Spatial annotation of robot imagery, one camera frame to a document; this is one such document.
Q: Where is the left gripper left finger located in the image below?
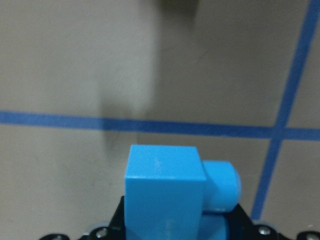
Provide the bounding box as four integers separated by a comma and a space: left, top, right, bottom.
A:
109, 196, 126, 240

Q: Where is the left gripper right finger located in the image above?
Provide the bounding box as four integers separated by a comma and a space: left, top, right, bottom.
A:
224, 204, 254, 240

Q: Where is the blue toy block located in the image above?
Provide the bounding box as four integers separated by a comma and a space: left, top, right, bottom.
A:
124, 145, 242, 240

